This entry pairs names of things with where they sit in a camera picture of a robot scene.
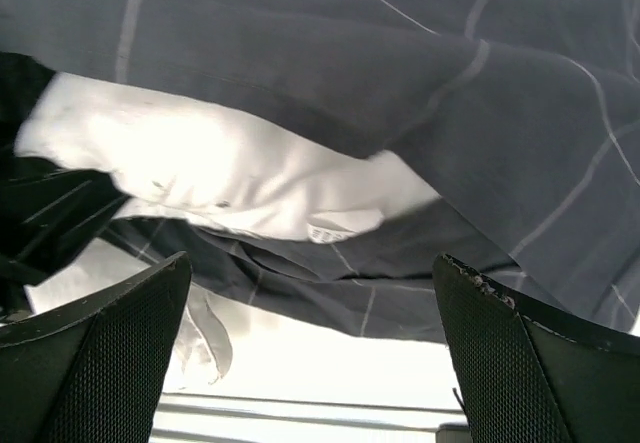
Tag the white pillow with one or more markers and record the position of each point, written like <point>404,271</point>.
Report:
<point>216,167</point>

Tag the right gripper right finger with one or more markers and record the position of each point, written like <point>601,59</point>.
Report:
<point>529,372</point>

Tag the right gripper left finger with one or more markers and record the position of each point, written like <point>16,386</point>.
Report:
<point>93,370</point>

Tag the dark grey checked pillowcase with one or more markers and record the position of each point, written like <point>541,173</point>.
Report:
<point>523,115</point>

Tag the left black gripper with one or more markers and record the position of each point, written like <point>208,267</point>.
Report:
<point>48,214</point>

